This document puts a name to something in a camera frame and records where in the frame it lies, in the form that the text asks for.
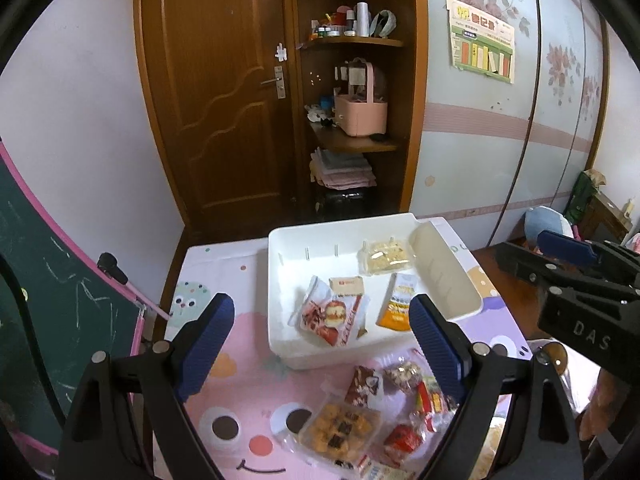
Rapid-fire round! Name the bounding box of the red date walnut pack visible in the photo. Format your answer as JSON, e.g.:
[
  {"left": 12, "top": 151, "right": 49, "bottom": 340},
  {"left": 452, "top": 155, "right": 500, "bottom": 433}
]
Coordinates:
[{"left": 409, "top": 376, "right": 454, "bottom": 434}]

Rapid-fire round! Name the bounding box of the small red candy packet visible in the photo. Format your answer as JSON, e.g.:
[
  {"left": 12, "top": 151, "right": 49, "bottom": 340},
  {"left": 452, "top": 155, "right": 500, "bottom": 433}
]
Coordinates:
[{"left": 383, "top": 424, "right": 423, "bottom": 465}]

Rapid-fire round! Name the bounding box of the yellow white sandwich pack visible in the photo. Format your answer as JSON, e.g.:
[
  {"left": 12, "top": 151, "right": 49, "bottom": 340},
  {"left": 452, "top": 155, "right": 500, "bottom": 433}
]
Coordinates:
[{"left": 358, "top": 238, "right": 413, "bottom": 275}]

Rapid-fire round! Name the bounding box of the blue plush cushion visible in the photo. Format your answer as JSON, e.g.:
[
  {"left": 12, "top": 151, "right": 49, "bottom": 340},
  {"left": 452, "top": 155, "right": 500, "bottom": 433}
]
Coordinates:
[{"left": 524, "top": 206, "right": 574, "bottom": 248}]

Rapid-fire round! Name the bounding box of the wooden bedpost knob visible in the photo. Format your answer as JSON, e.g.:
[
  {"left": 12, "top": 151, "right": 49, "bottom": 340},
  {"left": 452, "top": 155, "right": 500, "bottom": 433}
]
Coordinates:
[{"left": 541, "top": 340, "right": 568, "bottom": 376}]

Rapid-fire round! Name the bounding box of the cartoon face table cover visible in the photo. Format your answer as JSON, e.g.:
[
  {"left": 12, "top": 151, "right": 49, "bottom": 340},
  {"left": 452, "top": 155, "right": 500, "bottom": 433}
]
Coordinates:
[{"left": 165, "top": 214, "right": 530, "bottom": 479}]

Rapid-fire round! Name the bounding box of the brown nut snack bag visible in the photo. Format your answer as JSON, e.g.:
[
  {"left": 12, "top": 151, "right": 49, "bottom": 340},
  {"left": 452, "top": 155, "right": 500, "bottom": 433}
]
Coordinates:
[{"left": 383, "top": 360, "right": 423, "bottom": 393}]

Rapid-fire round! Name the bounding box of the orange striped snack packet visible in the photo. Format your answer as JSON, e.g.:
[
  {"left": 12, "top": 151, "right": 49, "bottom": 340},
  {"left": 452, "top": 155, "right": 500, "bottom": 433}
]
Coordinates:
[{"left": 376, "top": 273, "right": 419, "bottom": 332}]

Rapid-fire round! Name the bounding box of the beige biscuit packet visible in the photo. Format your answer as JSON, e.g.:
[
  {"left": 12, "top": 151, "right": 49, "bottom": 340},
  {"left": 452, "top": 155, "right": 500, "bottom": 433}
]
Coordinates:
[{"left": 358, "top": 456, "right": 414, "bottom": 480}]

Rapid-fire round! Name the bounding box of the chocolate brownie packet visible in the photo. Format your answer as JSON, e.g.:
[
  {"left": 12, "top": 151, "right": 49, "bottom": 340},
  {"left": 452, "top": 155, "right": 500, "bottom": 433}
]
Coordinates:
[{"left": 345, "top": 365, "right": 384, "bottom": 410}]

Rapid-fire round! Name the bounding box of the beige cracker packet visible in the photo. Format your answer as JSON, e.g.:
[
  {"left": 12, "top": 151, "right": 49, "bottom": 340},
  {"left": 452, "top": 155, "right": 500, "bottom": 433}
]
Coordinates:
[{"left": 330, "top": 276, "right": 364, "bottom": 296}]

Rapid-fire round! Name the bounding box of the white plastic storage bin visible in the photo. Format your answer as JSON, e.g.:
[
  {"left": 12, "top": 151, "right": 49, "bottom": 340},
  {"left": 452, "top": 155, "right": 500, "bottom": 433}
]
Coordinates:
[{"left": 267, "top": 214, "right": 483, "bottom": 370}]

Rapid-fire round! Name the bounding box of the yellow cookie tray pack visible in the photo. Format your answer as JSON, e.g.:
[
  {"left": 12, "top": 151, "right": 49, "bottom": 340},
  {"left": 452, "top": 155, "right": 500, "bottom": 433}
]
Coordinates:
[{"left": 297, "top": 396, "right": 382, "bottom": 468}]

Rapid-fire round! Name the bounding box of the red apple snack packet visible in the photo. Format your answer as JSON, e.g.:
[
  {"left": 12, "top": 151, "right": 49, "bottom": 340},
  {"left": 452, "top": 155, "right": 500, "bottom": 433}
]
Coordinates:
[{"left": 288, "top": 275, "right": 370, "bottom": 348}]

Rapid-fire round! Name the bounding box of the folded towels stack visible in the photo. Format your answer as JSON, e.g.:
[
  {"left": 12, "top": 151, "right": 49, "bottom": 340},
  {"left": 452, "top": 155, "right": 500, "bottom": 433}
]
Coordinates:
[{"left": 309, "top": 148, "right": 376, "bottom": 191}]

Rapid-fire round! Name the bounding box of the wooden corner shelf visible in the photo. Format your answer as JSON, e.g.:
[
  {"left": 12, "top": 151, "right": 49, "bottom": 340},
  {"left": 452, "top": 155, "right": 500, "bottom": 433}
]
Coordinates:
[{"left": 295, "top": 0, "right": 428, "bottom": 219}]

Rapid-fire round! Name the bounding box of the white bottle on shelf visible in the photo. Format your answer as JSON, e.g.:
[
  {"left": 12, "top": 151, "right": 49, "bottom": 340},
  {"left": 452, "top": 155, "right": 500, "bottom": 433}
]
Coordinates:
[{"left": 355, "top": 1, "right": 370, "bottom": 38}]

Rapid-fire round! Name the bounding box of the brown wooden door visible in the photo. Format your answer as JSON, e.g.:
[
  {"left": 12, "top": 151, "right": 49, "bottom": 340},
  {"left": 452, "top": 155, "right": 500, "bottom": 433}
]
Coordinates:
[{"left": 137, "top": 0, "right": 296, "bottom": 240}]

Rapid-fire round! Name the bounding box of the green chalkboard pink frame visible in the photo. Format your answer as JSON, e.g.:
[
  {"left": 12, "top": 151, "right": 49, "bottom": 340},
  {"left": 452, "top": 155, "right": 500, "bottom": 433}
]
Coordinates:
[{"left": 1, "top": 151, "right": 139, "bottom": 455}]

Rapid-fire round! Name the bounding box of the wall calendar poster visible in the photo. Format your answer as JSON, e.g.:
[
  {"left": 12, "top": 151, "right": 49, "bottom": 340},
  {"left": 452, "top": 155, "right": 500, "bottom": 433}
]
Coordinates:
[{"left": 446, "top": 0, "right": 515, "bottom": 84}]

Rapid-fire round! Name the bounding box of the pink handled basket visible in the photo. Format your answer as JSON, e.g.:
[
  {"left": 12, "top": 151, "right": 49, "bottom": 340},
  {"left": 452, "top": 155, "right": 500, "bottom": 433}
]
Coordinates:
[{"left": 334, "top": 58, "right": 388, "bottom": 138}]

